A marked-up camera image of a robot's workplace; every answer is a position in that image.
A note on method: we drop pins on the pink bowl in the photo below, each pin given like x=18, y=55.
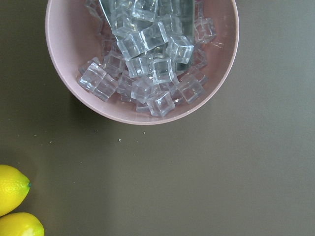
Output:
x=71, y=41

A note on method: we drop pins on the yellow lemon near bowl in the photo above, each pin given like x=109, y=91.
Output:
x=14, y=187

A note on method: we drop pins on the yellow lemon outer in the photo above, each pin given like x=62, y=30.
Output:
x=20, y=224

